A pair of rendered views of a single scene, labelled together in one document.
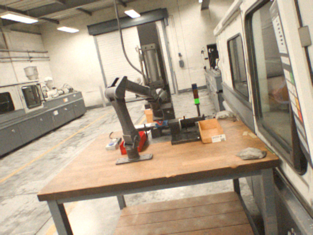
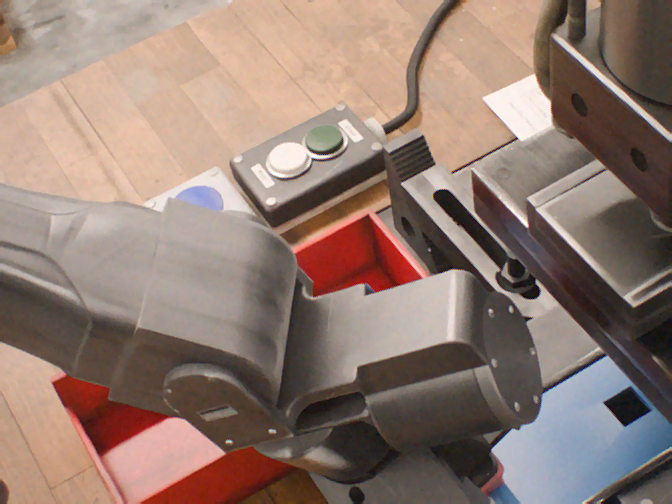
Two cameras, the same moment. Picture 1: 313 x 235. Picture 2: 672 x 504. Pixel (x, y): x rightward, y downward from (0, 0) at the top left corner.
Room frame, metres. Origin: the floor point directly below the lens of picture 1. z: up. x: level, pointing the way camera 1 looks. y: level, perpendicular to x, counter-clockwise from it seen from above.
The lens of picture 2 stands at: (1.30, -0.27, 1.65)
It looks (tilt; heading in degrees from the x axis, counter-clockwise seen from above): 50 degrees down; 62
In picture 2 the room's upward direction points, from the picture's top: 11 degrees counter-clockwise
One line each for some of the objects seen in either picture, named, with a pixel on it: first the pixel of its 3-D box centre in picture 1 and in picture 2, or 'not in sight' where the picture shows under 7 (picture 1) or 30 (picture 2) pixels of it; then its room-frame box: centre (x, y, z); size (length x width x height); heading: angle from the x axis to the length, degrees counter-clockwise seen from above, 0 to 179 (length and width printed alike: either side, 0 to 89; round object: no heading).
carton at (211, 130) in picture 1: (211, 130); not in sight; (1.40, -0.26, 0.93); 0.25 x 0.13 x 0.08; 174
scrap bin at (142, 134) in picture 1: (133, 142); (263, 374); (1.48, 0.22, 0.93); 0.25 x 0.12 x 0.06; 174
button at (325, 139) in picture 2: not in sight; (325, 146); (1.64, 0.37, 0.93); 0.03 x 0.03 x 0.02
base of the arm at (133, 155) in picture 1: (132, 153); not in sight; (1.25, 0.21, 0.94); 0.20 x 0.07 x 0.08; 84
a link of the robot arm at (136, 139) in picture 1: (130, 141); not in sight; (1.26, 0.20, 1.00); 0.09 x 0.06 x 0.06; 48
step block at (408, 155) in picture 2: not in sight; (429, 205); (1.65, 0.25, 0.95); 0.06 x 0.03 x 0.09; 84
